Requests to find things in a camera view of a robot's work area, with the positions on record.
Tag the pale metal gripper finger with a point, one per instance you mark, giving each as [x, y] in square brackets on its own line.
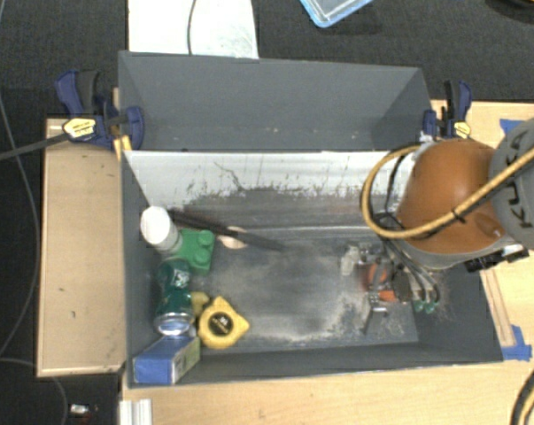
[351, 259]
[375, 307]

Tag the grey metal bin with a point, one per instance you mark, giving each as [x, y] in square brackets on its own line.
[266, 290]

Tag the black brush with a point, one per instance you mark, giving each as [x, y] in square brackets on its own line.
[244, 237]

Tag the yellow tape measure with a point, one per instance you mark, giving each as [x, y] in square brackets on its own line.
[222, 323]

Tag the green toy brick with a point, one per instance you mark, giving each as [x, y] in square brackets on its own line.
[198, 250]

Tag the green drink can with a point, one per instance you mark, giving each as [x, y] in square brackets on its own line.
[173, 290]

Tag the blue box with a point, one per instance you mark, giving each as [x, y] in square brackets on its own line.
[160, 361]

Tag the pale wood flat board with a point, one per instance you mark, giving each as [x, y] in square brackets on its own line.
[82, 255]

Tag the black cylinder on white bracket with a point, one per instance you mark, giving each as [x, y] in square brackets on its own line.
[492, 259]

